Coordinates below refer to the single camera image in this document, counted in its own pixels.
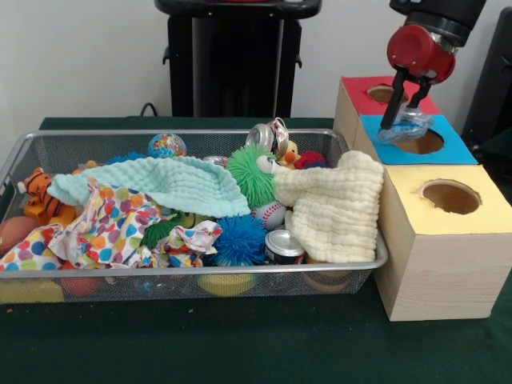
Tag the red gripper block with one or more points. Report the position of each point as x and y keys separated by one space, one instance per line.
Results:
x=418 y=52

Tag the clear plastic bottle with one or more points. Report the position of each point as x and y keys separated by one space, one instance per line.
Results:
x=408 y=126

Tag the cream knitted cloth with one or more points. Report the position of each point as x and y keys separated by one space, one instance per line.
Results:
x=340 y=204

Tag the green spiky rubber ball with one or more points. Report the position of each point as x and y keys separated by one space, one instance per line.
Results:
x=252 y=173

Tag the polka dot colourful cloth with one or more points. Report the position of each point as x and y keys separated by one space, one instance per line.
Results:
x=88 y=232

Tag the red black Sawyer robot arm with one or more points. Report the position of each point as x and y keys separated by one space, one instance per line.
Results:
x=444 y=18

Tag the wooden box with three holes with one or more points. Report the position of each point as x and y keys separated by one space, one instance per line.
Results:
x=432 y=272

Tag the black upright panel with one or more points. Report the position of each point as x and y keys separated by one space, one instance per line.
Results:
x=492 y=80

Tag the dark green side table cloth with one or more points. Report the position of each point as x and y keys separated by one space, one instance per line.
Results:
x=500 y=146

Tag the crushed silver can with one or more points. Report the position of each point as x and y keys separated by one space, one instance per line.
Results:
x=268 y=134

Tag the black labelled silver can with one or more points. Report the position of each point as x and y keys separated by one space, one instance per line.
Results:
x=284 y=246

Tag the blue spiky rubber ball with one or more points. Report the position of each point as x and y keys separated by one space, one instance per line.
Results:
x=240 y=240

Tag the small globe ball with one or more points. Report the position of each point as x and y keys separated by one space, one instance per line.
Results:
x=166 y=146

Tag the mint green fuzzy cloth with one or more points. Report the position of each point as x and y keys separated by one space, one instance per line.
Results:
x=160 y=181

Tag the brown toy football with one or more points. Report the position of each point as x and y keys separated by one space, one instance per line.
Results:
x=12 y=234

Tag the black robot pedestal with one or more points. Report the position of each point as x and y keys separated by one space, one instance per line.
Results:
x=240 y=72

